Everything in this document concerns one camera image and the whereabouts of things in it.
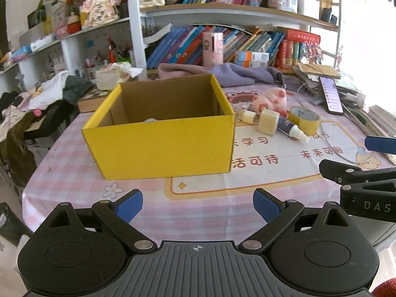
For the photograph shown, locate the row of colourful slanted books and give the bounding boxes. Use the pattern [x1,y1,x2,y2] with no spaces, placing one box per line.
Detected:
[146,25,285,69]

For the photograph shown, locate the thin white cable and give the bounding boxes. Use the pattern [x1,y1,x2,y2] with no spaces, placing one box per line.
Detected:
[318,121,361,165]

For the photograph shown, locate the lavender cloth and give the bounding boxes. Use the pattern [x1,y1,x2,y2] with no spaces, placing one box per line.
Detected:
[210,62,289,88]

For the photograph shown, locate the pile of papers and notebooks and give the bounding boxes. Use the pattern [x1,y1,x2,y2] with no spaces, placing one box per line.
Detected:
[292,63,396,165]

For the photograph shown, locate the pink checkered table mat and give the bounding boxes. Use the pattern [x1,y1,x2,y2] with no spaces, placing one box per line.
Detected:
[22,82,396,245]

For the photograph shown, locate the white bookshelf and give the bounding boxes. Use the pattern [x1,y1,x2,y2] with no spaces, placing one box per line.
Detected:
[0,0,345,82]

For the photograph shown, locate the white pen box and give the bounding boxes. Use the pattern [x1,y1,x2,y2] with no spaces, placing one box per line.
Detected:
[297,0,321,20]

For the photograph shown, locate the colourful cartoon figure card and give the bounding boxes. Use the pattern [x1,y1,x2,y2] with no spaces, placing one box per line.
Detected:
[301,41,324,66]

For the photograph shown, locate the cup of pencils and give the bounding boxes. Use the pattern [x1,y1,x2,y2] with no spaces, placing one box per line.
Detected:
[106,37,133,66]

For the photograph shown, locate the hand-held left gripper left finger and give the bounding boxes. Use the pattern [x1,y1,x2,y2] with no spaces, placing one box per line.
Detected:
[39,189,157,255]

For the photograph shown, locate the pink pig plush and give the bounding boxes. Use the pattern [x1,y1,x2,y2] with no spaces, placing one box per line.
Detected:
[250,87,290,117]

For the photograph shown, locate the pink cat figurine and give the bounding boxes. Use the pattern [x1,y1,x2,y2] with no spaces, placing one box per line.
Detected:
[80,0,121,27]

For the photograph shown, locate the red thick book set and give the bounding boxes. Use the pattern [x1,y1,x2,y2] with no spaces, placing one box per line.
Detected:
[275,28,321,69]

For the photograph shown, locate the small white bottle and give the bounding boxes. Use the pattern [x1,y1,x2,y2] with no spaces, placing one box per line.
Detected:
[343,92,367,108]

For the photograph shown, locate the large cream block eraser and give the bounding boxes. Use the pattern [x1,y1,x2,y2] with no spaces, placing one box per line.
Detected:
[258,109,280,137]

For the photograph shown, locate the red white round doll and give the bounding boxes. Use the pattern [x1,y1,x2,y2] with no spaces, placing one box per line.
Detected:
[66,12,82,34]

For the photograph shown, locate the brown kraft envelope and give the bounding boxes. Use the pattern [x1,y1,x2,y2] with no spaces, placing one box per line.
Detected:
[296,63,341,80]

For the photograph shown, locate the yellow tape roll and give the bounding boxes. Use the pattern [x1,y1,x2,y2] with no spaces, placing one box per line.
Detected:
[288,106,321,134]

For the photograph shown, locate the pink cartoon tumbler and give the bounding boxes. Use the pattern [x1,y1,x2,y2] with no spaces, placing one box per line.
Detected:
[202,31,224,67]

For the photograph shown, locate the small cream block eraser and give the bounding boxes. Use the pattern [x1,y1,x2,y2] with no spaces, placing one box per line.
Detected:
[238,109,257,125]

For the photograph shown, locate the wooden chess box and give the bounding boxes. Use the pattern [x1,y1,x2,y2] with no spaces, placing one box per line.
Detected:
[77,86,117,114]

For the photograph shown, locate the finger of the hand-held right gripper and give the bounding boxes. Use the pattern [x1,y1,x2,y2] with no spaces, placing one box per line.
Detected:
[319,159,396,190]
[364,135,396,155]

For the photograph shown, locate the cream tissue pack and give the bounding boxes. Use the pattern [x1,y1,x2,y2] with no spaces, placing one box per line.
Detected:
[95,62,143,91]

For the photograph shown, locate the orange blue white carton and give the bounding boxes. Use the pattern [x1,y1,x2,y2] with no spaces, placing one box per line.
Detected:
[234,51,270,62]
[233,60,269,69]

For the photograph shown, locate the white printed shirt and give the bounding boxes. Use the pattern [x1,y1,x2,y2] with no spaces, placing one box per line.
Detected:
[18,70,69,112]

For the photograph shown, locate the yellow cardboard box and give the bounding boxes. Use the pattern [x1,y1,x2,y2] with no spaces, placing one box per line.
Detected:
[82,74,236,180]

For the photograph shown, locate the mauve cloth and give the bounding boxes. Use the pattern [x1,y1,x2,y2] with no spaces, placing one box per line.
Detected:
[158,63,217,81]

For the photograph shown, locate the clear pen holder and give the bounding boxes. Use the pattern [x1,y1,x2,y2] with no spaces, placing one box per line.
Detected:
[276,0,299,13]

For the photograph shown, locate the red fuzzy cloth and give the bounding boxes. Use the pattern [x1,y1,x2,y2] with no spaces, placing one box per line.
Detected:
[371,279,396,297]

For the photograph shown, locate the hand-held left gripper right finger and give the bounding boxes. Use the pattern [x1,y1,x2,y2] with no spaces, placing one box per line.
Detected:
[238,188,357,255]

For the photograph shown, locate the black smartphone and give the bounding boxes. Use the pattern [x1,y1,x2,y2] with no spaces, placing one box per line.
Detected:
[319,76,345,116]

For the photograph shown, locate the dark green cloth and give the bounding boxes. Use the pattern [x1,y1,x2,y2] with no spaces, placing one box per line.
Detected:
[63,75,95,105]

